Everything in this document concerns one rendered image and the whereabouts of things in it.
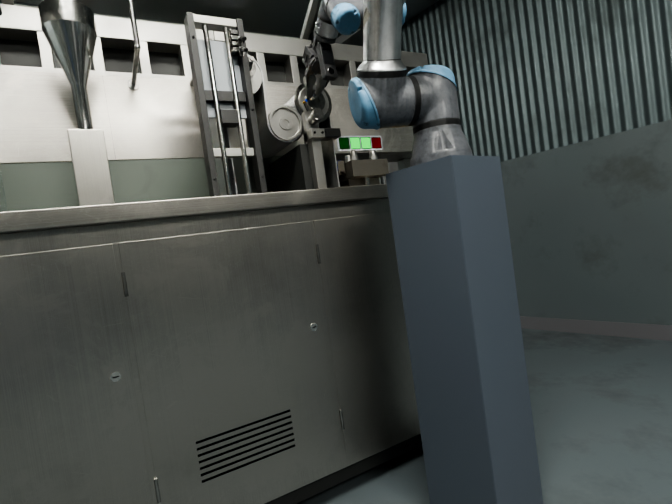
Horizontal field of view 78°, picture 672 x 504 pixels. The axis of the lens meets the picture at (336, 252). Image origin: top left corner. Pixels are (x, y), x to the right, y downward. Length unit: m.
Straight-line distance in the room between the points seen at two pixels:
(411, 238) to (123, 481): 0.86
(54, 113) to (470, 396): 1.54
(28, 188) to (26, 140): 0.16
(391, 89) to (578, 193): 1.91
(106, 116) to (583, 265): 2.49
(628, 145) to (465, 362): 1.90
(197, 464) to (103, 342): 0.37
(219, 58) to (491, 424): 1.22
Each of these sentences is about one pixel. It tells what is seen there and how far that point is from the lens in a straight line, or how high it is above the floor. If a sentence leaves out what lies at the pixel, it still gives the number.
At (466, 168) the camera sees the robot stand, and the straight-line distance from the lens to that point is 0.98.
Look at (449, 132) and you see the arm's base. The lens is 1.04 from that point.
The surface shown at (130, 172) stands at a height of 1.09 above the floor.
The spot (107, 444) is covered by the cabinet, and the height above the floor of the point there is 0.38.
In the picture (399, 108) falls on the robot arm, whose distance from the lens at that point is 1.01.
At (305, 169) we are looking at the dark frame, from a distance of 1.48.
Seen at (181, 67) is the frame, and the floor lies 1.51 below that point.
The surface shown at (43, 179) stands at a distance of 1.69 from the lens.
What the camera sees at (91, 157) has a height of 1.09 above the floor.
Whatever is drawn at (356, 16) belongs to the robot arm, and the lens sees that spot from 1.31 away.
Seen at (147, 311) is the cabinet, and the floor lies 0.65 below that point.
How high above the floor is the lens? 0.76
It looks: 2 degrees down
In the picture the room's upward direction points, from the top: 8 degrees counter-clockwise
